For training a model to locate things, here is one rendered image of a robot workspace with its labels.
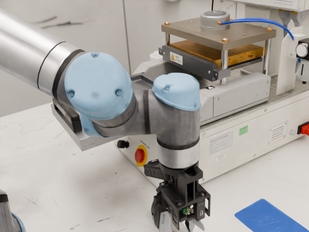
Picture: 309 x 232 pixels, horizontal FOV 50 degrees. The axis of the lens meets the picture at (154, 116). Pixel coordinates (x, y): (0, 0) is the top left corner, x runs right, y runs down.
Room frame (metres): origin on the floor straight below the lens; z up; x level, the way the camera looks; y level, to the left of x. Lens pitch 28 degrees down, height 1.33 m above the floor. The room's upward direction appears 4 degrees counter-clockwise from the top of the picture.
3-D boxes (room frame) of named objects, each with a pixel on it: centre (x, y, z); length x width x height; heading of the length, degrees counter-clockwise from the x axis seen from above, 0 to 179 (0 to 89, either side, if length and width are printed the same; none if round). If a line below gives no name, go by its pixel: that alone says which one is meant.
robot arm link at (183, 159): (0.50, -0.04, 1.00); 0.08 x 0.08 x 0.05
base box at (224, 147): (0.91, -0.18, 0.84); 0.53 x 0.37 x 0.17; 120
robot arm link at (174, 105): (0.50, -0.04, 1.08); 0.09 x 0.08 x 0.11; 88
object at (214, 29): (0.92, -0.22, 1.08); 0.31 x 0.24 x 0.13; 30
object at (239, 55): (0.92, -0.18, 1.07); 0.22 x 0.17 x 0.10; 30
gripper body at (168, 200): (0.49, -0.04, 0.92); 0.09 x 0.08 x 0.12; 25
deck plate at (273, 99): (0.94, -0.21, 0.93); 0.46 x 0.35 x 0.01; 120
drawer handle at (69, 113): (0.70, 0.21, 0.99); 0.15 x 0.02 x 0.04; 30
